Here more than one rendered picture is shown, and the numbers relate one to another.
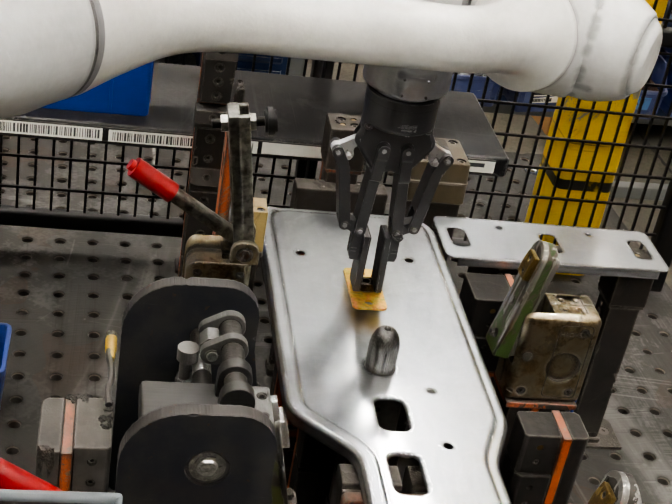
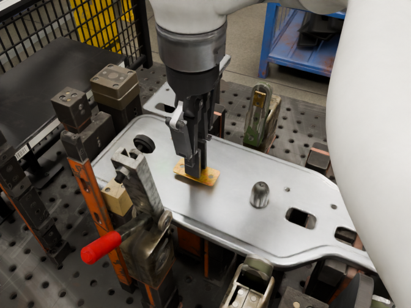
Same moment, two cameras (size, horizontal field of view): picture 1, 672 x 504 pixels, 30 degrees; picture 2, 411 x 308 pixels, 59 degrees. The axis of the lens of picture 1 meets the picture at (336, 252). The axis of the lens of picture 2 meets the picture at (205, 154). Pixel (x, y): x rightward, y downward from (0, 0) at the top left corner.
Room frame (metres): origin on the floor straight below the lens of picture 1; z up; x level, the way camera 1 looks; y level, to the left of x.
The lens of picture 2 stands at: (0.90, 0.28, 1.53)
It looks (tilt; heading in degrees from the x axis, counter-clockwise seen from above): 47 degrees down; 309
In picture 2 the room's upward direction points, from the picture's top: straight up
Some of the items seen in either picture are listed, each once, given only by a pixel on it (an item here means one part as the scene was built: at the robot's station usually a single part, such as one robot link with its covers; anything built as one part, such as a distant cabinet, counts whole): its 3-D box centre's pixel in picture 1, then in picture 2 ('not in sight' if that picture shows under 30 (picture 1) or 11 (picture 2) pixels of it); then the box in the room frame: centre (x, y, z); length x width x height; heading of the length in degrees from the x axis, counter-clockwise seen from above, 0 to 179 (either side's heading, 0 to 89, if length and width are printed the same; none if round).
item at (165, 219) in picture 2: (244, 252); (165, 220); (1.13, 0.09, 1.06); 0.03 x 0.01 x 0.03; 103
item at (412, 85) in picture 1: (409, 62); (191, 39); (1.18, -0.04, 1.28); 0.09 x 0.09 x 0.06
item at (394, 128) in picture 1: (396, 128); (192, 85); (1.18, -0.04, 1.21); 0.08 x 0.07 x 0.09; 103
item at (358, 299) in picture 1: (365, 285); (196, 170); (1.18, -0.04, 1.02); 0.08 x 0.04 x 0.01; 13
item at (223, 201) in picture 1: (213, 278); (107, 233); (1.25, 0.14, 0.95); 0.03 x 0.01 x 0.50; 13
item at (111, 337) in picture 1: (110, 367); not in sight; (0.85, 0.17, 1.09); 0.10 x 0.01 x 0.01; 13
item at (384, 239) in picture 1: (380, 259); (198, 153); (1.18, -0.05, 1.05); 0.03 x 0.01 x 0.07; 13
